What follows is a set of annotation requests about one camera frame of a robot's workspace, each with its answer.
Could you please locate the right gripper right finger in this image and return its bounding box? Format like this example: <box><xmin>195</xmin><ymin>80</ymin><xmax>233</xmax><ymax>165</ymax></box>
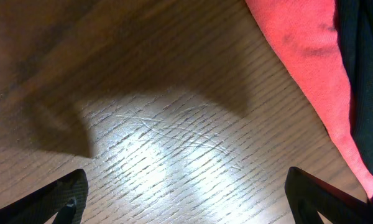
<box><xmin>285</xmin><ymin>167</ymin><xmax>373</xmax><ymax>224</ymax></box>

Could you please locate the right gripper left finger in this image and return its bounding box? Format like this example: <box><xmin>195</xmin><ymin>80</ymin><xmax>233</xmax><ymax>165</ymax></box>
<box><xmin>0</xmin><ymin>169</ymin><xmax>88</xmax><ymax>224</ymax></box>

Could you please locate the red t-shirt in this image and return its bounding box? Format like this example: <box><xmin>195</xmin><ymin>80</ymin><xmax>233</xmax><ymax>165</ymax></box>
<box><xmin>246</xmin><ymin>0</ymin><xmax>373</xmax><ymax>199</ymax></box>

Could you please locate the black t-shirt with print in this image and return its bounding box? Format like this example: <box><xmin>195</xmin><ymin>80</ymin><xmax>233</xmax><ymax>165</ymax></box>
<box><xmin>338</xmin><ymin>0</ymin><xmax>373</xmax><ymax>206</ymax></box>

